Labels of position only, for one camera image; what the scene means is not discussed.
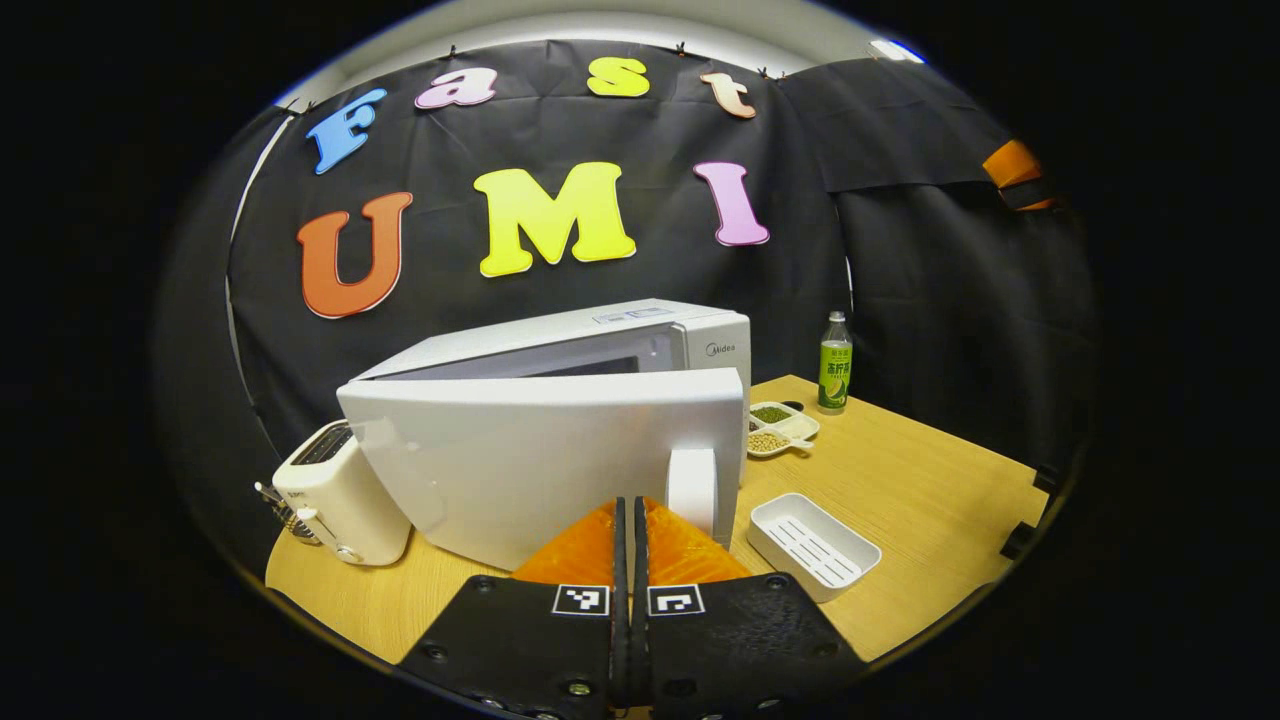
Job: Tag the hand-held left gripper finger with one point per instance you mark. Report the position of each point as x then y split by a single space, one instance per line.
640 560
620 560

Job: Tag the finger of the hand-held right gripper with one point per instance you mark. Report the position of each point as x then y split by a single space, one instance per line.
1012 165

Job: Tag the white microwave oven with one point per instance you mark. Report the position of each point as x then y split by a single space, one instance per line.
520 450

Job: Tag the small ceiling light panel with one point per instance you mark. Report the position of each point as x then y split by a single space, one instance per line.
897 50

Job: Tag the white rectangular tray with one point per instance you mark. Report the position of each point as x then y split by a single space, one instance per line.
810 545

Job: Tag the white divided dish of beans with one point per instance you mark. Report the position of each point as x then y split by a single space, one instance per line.
770 440

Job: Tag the green label drink bottle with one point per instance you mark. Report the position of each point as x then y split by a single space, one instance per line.
835 380

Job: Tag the white toaster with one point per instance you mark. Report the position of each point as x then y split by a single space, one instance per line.
340 500

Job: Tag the black table edge clamp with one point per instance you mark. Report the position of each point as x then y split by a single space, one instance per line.
1018 540
1047 480

